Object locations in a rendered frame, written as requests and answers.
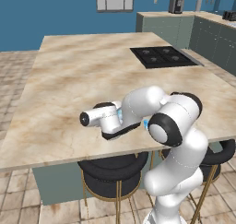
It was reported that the dark grey-green base cupboard run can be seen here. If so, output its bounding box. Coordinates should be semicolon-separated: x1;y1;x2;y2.
188;11;236;77

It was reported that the grey-green island cabinet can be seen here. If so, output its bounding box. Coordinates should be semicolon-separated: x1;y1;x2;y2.
31;140;225;207

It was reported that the black hob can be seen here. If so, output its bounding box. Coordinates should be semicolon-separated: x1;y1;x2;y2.
129;45;199;70

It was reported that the window with brown blind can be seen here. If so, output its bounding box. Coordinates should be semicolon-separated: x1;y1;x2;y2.
95;0;136;14

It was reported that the black stool with gold legs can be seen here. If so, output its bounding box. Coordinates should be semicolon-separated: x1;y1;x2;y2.
159;137;236;224
77;151;156;224

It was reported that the grey coffee machine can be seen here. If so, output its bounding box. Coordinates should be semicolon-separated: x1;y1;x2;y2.
168;0;185;15

